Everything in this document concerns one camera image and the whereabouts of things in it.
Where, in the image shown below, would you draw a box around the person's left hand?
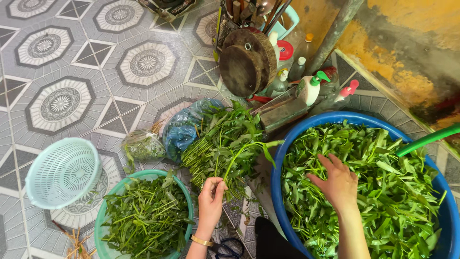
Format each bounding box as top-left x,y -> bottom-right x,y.
196,177 -> 229,237

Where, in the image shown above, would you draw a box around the person's right hand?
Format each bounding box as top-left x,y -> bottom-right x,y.
306,154 -> 360,215

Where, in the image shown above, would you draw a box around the single water spinach stem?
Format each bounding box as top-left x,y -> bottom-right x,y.
222,140 -> 285,181

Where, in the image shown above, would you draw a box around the heap of picked spinach leaves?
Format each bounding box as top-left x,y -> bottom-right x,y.
281,120 -> 447,259

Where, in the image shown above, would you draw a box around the grey metal cleaver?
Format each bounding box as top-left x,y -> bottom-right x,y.
246,155 -> 288,241

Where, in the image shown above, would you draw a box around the large blue plastic basin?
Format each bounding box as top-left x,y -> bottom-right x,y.
270,111 -> 460,259

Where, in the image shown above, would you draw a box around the heap of trimmed spinach stems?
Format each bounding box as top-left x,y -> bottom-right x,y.
101,171 -> 195,259

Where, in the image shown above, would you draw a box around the bundle of water spinach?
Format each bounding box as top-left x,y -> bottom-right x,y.
180,100 -> 274,203

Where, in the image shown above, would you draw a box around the person's black trousers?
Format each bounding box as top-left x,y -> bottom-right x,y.
254,216 -> 310,259

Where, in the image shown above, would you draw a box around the blue plastic bag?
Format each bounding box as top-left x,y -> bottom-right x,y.
162,98 -> 225,163

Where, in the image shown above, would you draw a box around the clear bottle with pink sprayer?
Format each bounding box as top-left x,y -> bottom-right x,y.
311,79 -> 360,116

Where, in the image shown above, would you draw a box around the clear bag of herbs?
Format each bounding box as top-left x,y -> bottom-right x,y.
121,122 -> 167,174

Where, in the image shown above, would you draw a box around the grey sharpening stone block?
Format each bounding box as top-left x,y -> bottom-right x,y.
259,96 -> 310,134

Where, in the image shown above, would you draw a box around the white bottle with green pump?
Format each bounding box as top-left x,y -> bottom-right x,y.
295,71 -> 331,107

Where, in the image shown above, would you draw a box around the red bristle brush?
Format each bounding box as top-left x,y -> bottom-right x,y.
316,66 -> 340,96

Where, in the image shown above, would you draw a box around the teal plastic basin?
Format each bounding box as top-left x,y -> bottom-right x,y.
94,169 -> 195,259

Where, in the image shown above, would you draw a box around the clear bottle with yellow pump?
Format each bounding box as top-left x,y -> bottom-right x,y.
267,68 -> 290,98

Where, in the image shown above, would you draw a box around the green bottle with white cap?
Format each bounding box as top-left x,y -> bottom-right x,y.
287,56 -> 307,82

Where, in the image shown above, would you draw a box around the loose dry straw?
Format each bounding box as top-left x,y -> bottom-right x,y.
51,220 -> 97,259

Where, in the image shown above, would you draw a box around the small dark round chopping board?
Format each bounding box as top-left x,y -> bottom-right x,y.
219,44 -> 271,98

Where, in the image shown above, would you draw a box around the jar with red lid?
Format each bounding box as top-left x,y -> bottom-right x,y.
276,40 -> 295,73

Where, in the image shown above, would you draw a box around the clear bottle with orange cap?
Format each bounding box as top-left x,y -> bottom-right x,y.
297,33 -> 315,65

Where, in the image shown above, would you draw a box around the grey metal pipe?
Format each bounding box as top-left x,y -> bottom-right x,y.
305,0 -> 364,77

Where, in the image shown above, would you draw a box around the light blue plastic colander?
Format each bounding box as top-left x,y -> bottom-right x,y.
25,137 -> 103,211

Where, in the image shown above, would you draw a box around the large round wooden chopping board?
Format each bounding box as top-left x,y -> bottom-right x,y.
222,27 -> 278,88

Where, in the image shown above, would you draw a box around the teal plastic jug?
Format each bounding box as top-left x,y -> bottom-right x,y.
259,4 -> 300,41

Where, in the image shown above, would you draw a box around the dark printed bag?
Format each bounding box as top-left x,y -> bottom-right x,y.
138,0 -> 198,23

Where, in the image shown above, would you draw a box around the gold bracelet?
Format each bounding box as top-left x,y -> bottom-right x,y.
190,235 -> 215,247

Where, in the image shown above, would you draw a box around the black handled scissors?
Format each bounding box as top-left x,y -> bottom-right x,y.
209,237 -> 246,259

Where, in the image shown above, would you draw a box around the green hose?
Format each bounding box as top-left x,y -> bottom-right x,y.
395,123 -> 460,158

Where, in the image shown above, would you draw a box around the red plastic handle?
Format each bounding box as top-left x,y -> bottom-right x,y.
247,94 -> 274,104

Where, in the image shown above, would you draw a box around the wire rack of kitchen utensils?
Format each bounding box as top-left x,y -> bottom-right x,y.
213,0 -> 292,62

